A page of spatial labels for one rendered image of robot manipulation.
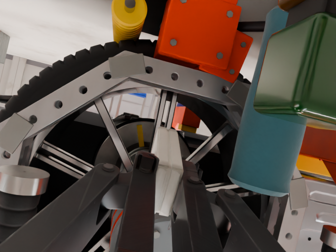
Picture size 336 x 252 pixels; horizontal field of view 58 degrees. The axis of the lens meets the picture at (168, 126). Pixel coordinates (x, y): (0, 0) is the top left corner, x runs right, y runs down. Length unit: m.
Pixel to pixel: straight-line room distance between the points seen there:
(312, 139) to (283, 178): 0.54
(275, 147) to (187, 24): 0.24
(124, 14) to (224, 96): 0.21
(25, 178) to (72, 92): 0.24
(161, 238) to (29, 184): 0.17
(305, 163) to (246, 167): 0.63
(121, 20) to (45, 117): 0.20
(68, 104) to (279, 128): 0.31
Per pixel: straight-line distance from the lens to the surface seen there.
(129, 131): 0.97
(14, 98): 0.61
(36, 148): 0.60
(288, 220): 0.62
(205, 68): 0.52
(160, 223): 0.38
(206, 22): 0.53
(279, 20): 0.46
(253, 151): 0.43
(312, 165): 1.07
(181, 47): 0.51
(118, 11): 0.53
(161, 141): 0.19
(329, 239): 0.39
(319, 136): 0.95
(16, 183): 0.29
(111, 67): 0.50
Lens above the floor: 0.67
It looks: 1 degrees up
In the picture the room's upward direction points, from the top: 167 degrees counter-clockwise
